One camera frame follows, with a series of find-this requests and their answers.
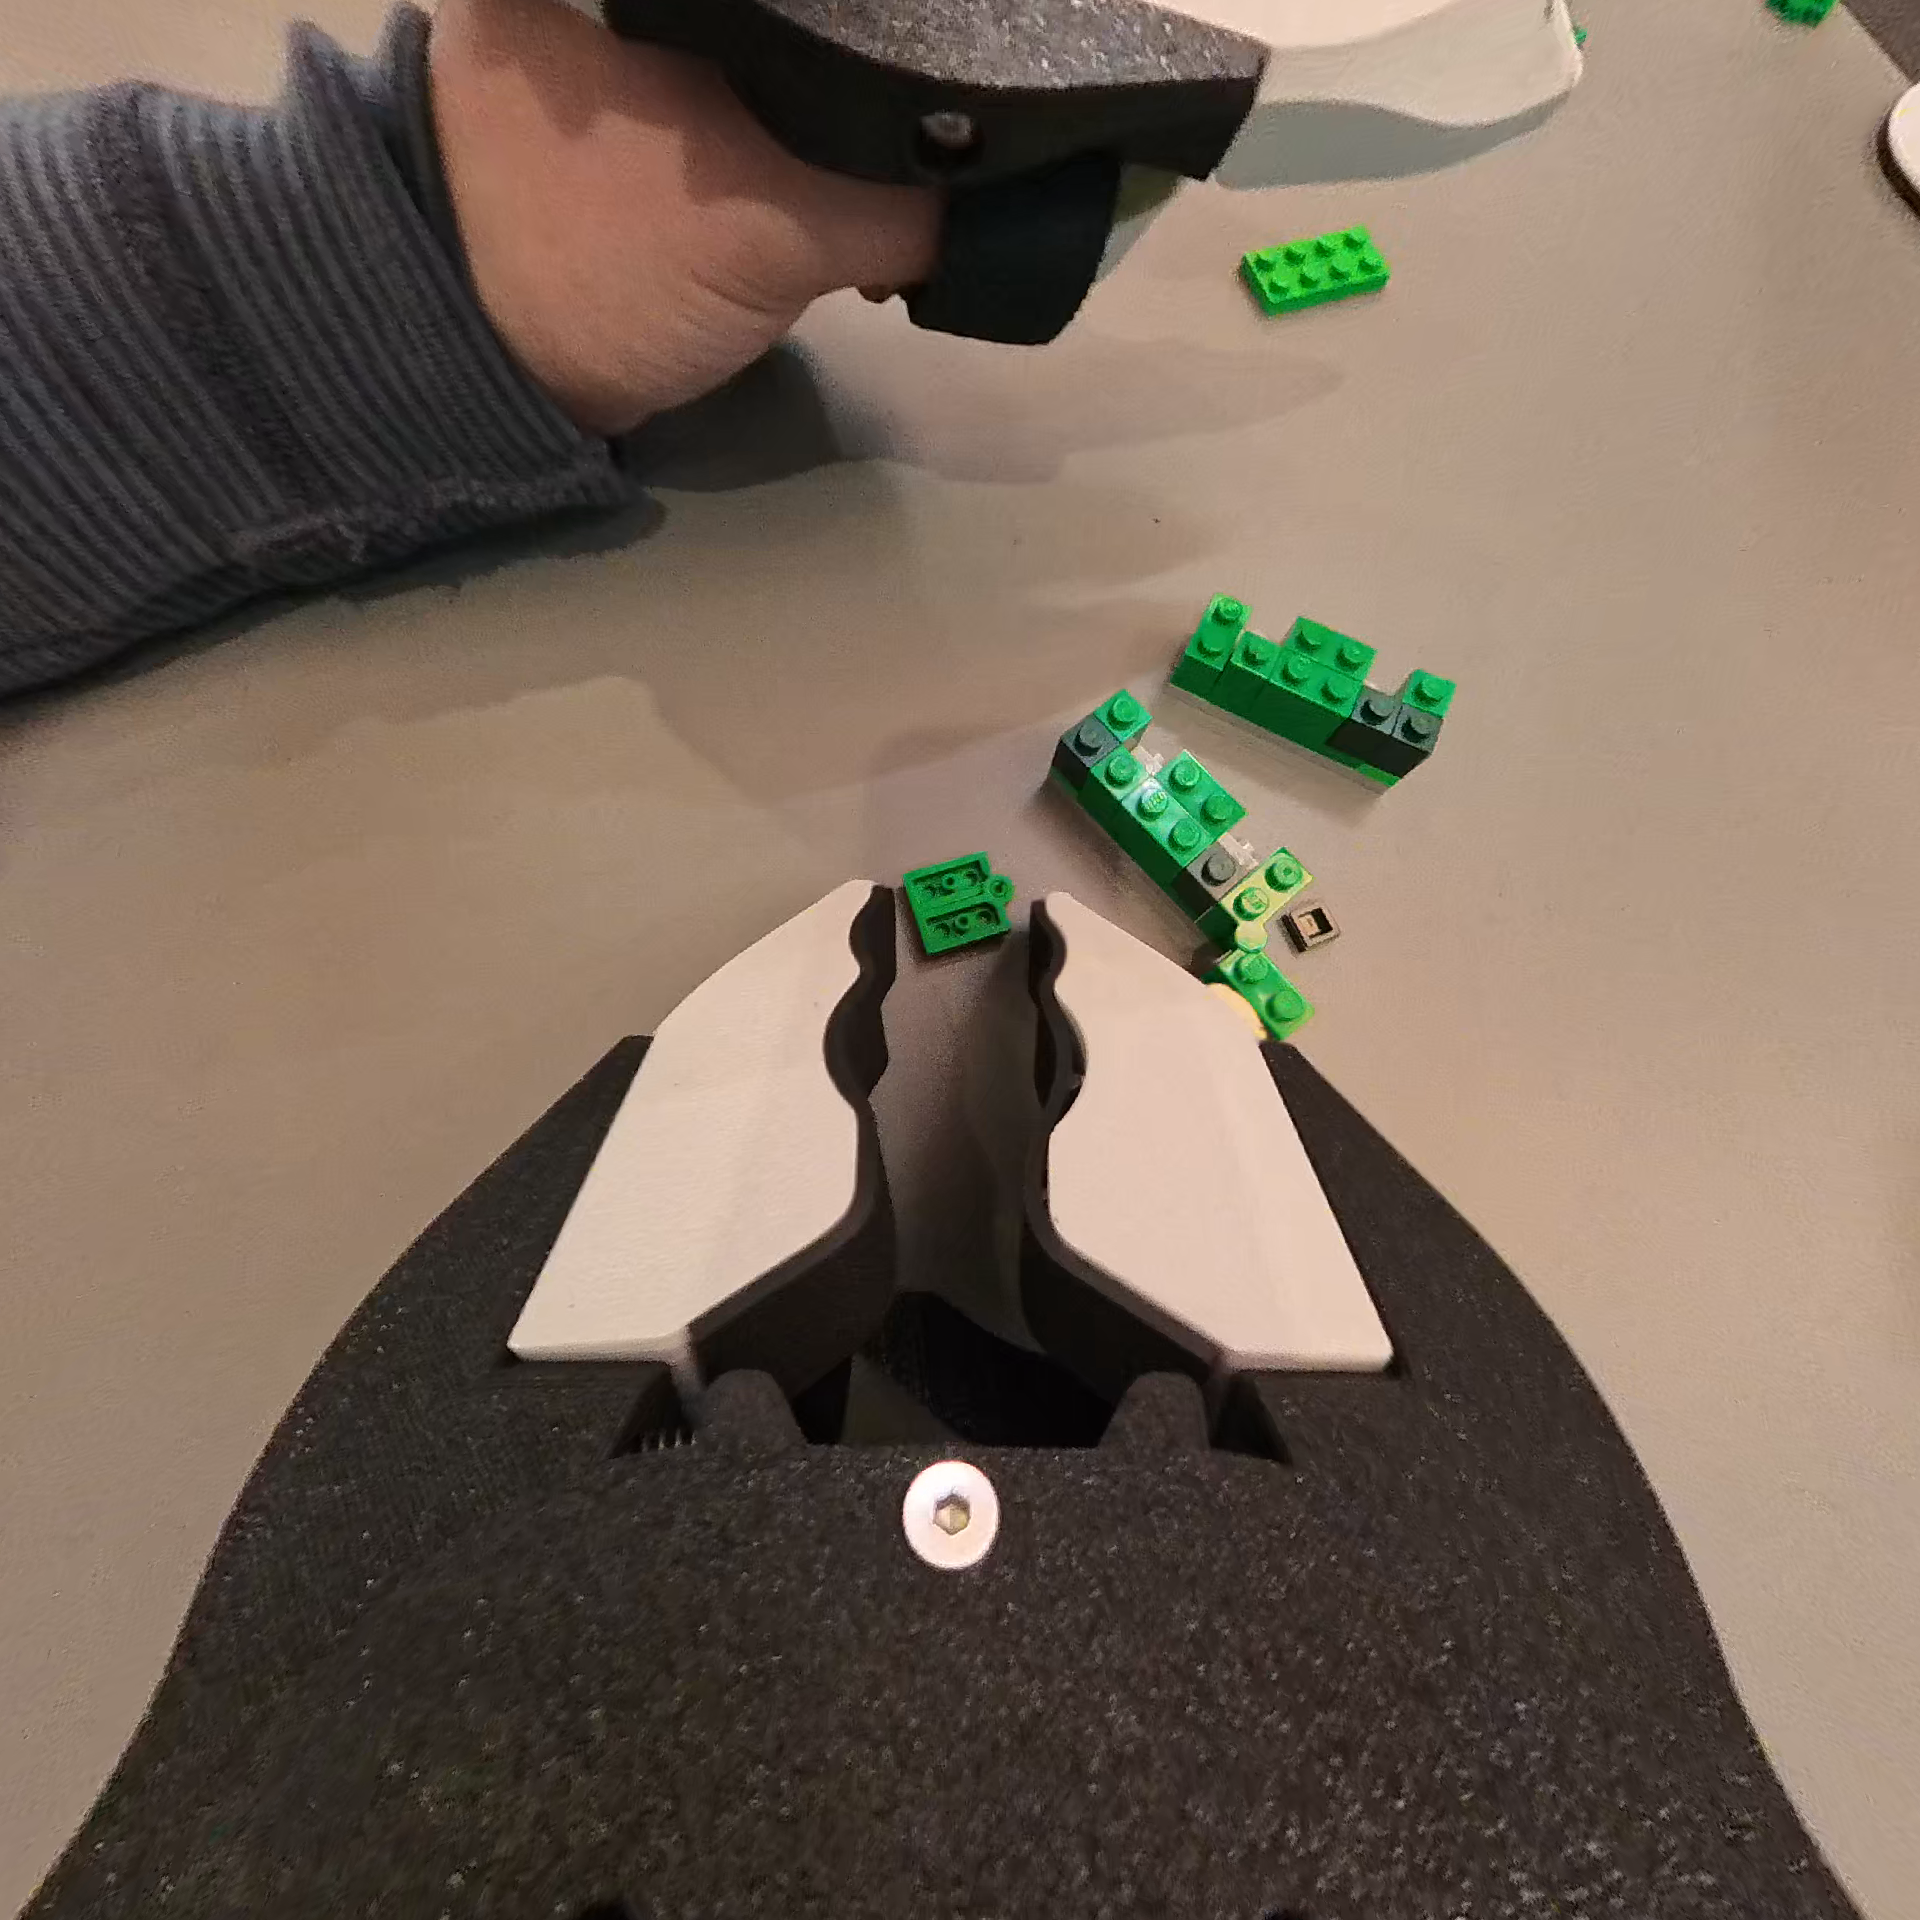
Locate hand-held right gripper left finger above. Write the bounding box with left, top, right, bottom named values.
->
left=508, top=880, right=903, bottom=1401

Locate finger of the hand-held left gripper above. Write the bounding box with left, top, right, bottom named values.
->
left=1216, top=0, right=1589, bottom=191

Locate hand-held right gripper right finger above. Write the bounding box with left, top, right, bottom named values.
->
left=1023, top=892, right=1397, bottom=1404

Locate small green plate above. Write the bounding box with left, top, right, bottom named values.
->
left=900, top=851, right=1018, bottom=955

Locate long green brick assembly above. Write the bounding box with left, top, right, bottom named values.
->
left=1048, top=688, right=1320, bottom=1041

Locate person's left forearm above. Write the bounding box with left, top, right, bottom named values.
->
left=0, top=7, right=646, bottom=699

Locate grey desk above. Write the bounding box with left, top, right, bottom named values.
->
left=0, top=0, right=1920, bottom=1920

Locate person's left hand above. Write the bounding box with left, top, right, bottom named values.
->
left=428, top=0, right=963, bottom=436

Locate green two-by-four brick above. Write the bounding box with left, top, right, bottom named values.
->
left=1239, top=225, right=1392, bottom=318

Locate stepped green brick assembly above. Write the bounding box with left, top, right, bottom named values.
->
left=1170, top=592, right=1461, bottom=790

